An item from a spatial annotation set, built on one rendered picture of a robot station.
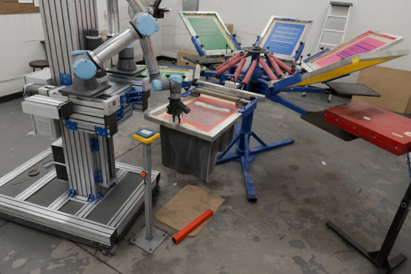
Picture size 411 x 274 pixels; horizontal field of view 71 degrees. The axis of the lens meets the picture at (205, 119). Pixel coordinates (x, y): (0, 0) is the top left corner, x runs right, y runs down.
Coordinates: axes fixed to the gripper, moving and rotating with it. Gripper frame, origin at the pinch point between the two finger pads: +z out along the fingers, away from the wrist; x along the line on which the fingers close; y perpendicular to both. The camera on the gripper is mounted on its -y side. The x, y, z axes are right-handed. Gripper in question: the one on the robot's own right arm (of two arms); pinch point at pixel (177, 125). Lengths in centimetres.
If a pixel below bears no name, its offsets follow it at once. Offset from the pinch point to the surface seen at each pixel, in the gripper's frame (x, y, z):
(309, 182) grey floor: -135, -84, 98
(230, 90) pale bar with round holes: -80, -2, -4
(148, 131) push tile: 18.2, 11.2, 1.2
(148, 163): 20.2, 10.1, 24.9
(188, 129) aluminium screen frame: 1.9, -10.0, 0.0
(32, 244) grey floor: 72, 82, 98
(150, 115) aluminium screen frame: 0.6, 23.6, -0.8
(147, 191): 21, 11, 49
